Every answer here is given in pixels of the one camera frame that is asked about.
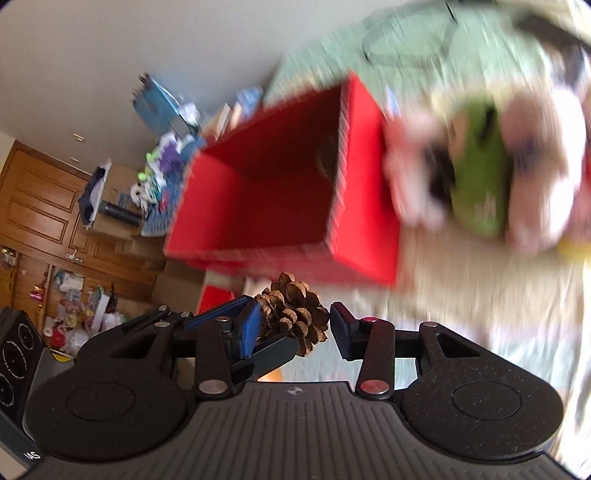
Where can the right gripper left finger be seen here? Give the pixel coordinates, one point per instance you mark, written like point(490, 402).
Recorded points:
point(221, 343)

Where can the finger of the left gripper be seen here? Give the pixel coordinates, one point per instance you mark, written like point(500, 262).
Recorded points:
point(229, 309)
point(265, 358)

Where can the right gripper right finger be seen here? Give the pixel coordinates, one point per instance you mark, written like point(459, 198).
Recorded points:
point(370, 340)

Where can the brown pine cone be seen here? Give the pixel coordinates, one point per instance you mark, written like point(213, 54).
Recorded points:
point(290, 307)

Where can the cardboard boxes pile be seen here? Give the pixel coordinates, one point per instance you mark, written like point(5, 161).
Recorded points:
point(138, 258)

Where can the large red cardboard box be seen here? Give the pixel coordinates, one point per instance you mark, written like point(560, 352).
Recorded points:
point(299, 188)

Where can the black cylinder bottle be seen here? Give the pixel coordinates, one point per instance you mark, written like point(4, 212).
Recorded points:
point(120, 214)

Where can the green white frog toys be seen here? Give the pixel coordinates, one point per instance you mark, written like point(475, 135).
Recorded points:
point(163, 166)

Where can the wooden door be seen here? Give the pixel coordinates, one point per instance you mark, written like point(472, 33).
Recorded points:
point(40, 220)

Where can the pink plush toy left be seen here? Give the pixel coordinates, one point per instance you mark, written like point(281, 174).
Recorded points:
point(409, 138)

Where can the green plush toy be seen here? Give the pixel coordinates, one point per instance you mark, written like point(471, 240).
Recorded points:
point(482, 168)

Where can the blue gift bag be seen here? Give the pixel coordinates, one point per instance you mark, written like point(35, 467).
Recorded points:
point(158, 109)

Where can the pink plush with blue bow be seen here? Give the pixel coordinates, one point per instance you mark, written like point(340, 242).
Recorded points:
point(544, 131)

